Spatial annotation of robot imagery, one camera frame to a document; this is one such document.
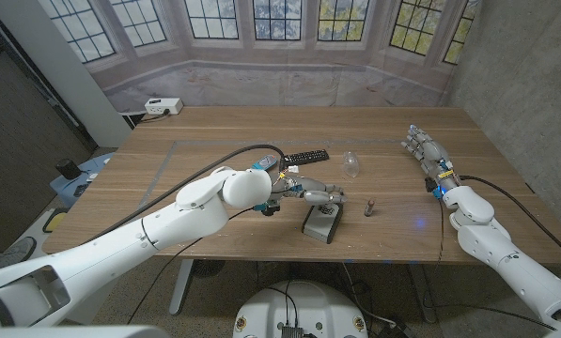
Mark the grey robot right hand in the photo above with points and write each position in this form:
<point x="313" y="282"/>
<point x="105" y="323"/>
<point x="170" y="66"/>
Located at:
<point x="432" y="155"/>

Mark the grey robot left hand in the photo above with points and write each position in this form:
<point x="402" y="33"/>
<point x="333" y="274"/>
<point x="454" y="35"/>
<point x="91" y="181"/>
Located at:
<point x="310" y="188"/>

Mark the grey combination lock box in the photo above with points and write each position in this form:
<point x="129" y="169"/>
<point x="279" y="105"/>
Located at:
<point x="320" y="226"/>

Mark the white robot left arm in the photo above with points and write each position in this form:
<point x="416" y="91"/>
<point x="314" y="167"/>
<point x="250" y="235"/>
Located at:
<point x="176" y="225"/>

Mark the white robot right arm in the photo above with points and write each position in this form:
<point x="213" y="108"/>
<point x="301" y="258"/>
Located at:
<point x="501" y="253"/>

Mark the black TV remote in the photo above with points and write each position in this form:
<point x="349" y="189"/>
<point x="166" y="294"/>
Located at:
<point x="305" y="158"/>

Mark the clear drinking glass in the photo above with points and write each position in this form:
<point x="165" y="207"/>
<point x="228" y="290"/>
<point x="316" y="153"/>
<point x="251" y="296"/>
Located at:
<point x="351" y="165"/>

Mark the teal toy flip phone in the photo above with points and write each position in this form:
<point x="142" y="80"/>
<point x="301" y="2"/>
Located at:
<point x="266" y="162"/>

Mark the printed window backdrop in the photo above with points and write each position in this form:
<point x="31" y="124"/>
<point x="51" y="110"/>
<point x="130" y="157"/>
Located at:
<point x="280" y="84"/>

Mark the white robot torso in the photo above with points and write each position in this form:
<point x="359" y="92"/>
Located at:
<point x="303" y="305"/>

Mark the black round fan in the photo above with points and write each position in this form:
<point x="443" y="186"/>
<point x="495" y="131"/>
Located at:
<point x="208" y="267"/>

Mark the grey metal table leg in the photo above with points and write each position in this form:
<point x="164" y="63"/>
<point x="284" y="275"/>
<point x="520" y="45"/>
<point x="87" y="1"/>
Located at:
<point x="180" y="286"/>
<point x="423" y="293"/>

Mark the black power adapter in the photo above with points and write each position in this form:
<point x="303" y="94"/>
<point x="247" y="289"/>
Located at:
<point x="397" y="331"/>

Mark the white power strip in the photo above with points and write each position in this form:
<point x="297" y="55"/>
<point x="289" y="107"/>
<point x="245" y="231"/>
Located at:
<point x="162" y="106"/>

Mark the light blue floor mat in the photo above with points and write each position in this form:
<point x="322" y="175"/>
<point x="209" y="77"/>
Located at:
<point x="97" y="170"/>

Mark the black cylinder speaker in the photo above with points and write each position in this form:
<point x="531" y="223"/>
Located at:
<point x="67" y="169"/>

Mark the grey sneaker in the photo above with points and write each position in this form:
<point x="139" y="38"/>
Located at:
<point x="17" y="252"/>

